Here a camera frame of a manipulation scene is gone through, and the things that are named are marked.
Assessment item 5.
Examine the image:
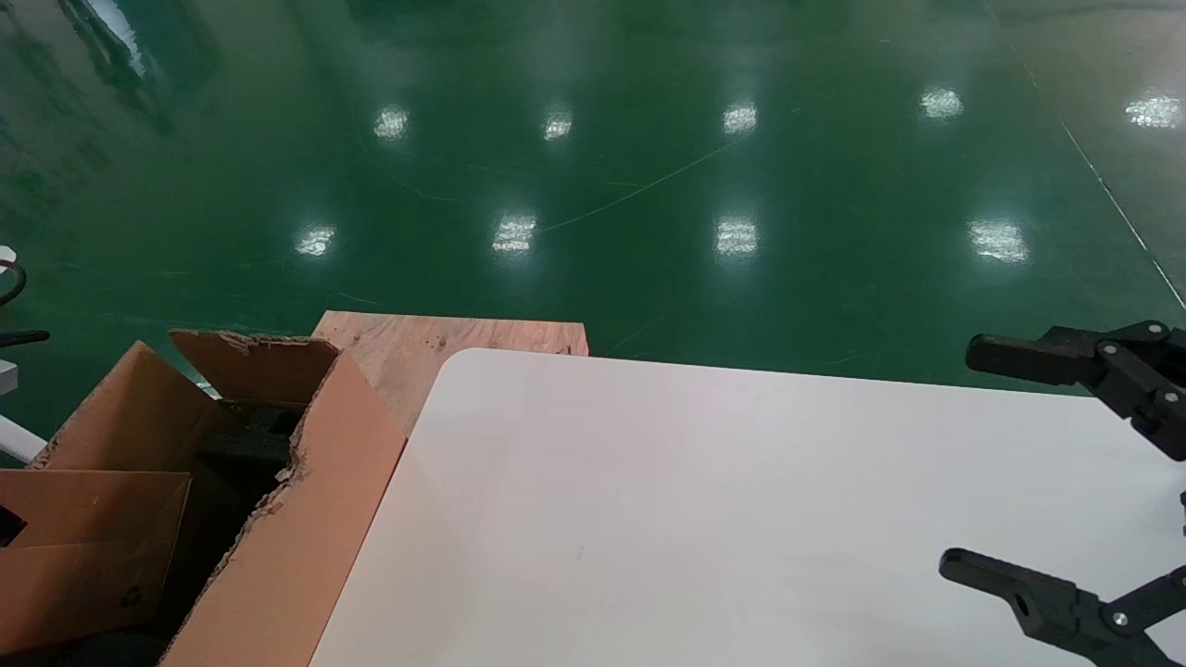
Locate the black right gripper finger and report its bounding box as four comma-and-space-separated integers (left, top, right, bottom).
938, 547, 1186, 667
965, 321, 1186, 462

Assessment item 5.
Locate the large open cardboard box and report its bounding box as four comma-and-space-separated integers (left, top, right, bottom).
0, 328, 410, 667

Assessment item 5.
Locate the white metal bar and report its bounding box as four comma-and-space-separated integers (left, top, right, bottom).
0, 415, 49, 465

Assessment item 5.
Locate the wooden board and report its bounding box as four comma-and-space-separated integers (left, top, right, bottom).
309, 310, 590, 437

